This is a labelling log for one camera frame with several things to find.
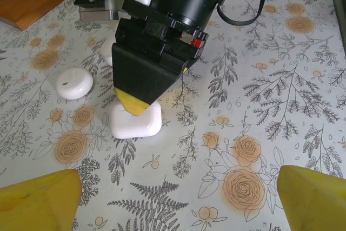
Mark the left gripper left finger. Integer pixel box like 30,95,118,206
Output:
0,168,83,231

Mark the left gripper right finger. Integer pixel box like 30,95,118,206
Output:
278,164,346,231

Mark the clear glass with white base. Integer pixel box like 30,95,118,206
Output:
99,37,117,65

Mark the square white earbud case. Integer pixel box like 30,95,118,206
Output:
109,101,163,139

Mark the round white earbud case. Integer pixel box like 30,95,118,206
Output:
56,67,94,100

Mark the gold glass rack stand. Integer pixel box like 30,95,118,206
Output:
0,0,78,31

